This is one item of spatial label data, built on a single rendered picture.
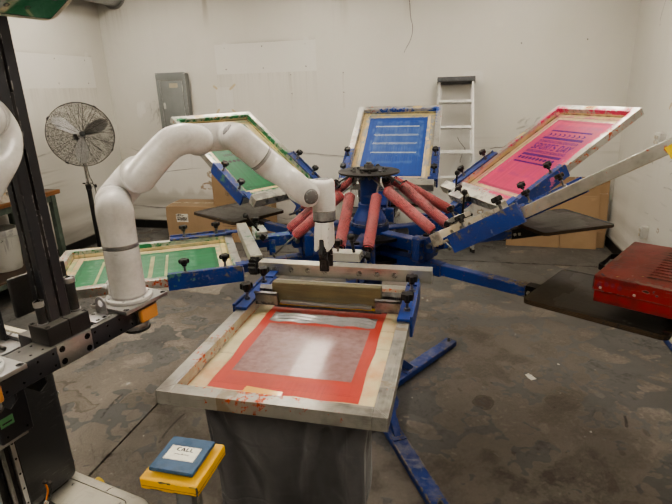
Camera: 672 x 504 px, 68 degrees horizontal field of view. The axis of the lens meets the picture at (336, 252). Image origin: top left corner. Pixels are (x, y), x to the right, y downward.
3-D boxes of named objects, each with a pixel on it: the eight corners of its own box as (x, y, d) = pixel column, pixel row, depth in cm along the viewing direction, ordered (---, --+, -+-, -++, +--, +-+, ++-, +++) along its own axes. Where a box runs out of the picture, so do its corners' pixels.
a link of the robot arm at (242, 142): (177, 143, 134) (170, 139, 147) (238, 191, 145) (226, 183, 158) (214, 96, 135) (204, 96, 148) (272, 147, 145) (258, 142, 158)
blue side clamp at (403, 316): (412, 337, 157) (413, 317, 155) (396, 336, 158) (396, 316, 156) (419, 299, 185) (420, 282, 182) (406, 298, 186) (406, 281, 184)
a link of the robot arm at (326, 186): (293, 183, 152) (283, 178, 160) (295, 217, 155) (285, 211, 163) (338, 178, 157) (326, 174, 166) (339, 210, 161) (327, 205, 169)
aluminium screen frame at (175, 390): (388, 433, 112) (388, 418, 111) (157, 403, 126) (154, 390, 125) (417, 296, 185) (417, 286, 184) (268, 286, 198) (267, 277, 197)
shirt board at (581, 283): (690, 316, 181) (695, 296, 178) (664, 360, 153) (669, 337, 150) (394, 247, 269) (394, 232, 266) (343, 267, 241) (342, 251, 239)
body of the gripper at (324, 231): (317, 211, 169) (319, 243, 172) (309, 219, 159) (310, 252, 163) (339, 212, 167) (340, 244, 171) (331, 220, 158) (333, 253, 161)
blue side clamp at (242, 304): (247, 323, 170) (245, 305, 168) (234, 322, 171) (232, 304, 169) (277, 290, 197) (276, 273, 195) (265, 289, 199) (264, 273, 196)
